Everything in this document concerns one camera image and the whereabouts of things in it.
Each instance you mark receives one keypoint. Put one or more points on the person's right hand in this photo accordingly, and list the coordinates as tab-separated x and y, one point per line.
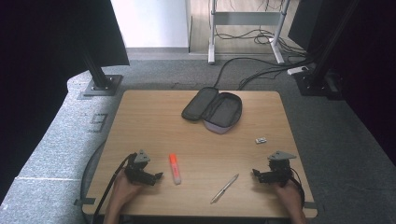
288	194

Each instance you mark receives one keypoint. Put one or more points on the white power strip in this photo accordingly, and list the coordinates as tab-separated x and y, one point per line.
298	70

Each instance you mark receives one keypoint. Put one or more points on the person's left hand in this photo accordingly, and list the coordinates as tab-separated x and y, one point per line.
124	189

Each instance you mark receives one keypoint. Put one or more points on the grey tape strip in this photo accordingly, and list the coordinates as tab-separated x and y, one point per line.
84	201
310	205

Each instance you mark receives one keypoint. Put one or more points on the white desk frame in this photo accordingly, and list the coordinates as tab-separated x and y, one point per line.
246	18

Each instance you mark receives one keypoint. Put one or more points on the orange highlighter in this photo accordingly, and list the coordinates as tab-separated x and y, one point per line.
175	169

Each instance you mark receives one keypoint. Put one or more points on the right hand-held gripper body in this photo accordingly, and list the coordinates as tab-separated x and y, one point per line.
279	170

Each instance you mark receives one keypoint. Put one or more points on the black metal stand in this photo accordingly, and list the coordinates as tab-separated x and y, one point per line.
317	79
101	82

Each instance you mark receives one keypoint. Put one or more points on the clear grey pen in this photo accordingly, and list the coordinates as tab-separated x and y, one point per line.
224	188

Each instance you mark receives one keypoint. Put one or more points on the small white eraser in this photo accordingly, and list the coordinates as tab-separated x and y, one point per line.
261	140

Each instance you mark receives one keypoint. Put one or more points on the black curtain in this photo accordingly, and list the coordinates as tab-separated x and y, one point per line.
373	77
37	62

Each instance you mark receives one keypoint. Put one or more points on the grey pencil case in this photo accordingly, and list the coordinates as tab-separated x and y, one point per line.
218	109

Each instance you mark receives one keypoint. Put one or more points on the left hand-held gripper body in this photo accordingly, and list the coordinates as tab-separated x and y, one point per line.
139	170

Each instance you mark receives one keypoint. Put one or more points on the white panel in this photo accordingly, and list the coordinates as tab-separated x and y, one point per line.
149	21

